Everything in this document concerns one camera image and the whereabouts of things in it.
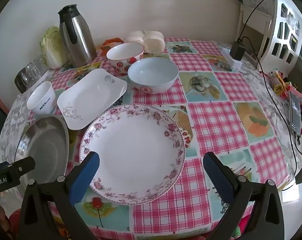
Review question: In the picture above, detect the yellow red candy packet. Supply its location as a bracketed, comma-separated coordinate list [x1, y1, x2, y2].
[270, 70, 295, 97]

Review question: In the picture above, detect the white power strip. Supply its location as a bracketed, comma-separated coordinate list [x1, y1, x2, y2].
[220, 47, 242, 71]

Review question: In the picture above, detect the plastic bag of steamed buns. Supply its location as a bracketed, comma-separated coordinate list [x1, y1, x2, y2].
[125, 30, 165, 54]

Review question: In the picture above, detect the clear glass cup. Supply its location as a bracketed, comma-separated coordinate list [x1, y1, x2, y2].
[28, 60, 45, 81]
[35, 56, 50, 74]

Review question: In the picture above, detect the napa cabbage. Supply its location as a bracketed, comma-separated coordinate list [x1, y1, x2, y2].
[40, 26, 69, 70]

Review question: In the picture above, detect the pale blue bowl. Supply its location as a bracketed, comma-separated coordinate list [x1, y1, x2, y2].
[127, 57, 179, 94]

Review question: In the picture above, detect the strawberry print bowl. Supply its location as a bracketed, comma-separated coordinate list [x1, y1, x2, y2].
[106, 42, 144, 74]

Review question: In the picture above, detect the dark glass cup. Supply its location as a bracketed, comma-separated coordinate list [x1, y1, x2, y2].
[15, 67, 35, 93]

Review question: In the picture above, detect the checked picture tablecloth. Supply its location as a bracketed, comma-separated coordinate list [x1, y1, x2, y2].
[0, 38, 302, 240]

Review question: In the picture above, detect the round floral rim plate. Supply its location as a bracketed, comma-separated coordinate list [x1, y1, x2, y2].
[79, 103, 186, 205]

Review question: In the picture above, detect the rectangular white plate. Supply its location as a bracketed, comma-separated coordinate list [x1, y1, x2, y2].
[57, 68, 128, 130]

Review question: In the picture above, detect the small white printed bowl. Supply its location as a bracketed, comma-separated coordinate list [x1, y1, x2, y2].
[26, 81, 57, 115]

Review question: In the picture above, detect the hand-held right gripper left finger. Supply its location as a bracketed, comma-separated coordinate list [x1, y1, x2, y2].
[17, 151, 101, 240]

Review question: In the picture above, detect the black charger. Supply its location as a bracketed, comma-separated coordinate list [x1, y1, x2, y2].
[230, 38, 246, 61]

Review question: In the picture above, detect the black cable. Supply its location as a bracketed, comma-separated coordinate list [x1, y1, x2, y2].
[238, 0, 275, 40]
[242, 36, 302, 183]

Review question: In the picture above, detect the smartphone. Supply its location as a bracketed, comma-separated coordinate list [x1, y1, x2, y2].
[288, 90, 302, 133]

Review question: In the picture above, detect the stainless steel thermos jug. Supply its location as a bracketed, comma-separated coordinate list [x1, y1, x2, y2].
[57, 4, 97, 68]

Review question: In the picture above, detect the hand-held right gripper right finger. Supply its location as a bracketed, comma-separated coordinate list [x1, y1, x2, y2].
[203, 151, 285, 240]

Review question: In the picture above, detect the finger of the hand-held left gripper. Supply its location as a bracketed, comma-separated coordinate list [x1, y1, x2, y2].
[1, 156, 36, 180]

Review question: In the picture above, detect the stainless steel basin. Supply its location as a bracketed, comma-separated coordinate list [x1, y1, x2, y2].
[15, 114, 70, 187]

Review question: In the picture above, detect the orange snack packet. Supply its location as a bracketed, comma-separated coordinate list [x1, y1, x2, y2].
[101, 37, 124, 53]

